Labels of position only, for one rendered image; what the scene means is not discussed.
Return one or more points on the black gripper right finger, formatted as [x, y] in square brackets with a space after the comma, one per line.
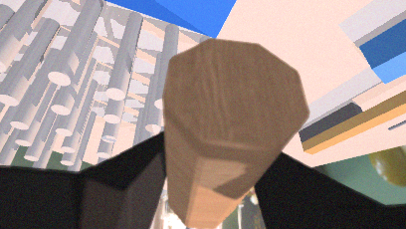
[293, 195]

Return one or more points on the blue tape strip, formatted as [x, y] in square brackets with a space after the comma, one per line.
[206, 17]

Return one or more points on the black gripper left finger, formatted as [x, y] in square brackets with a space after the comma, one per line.
[121, 192]

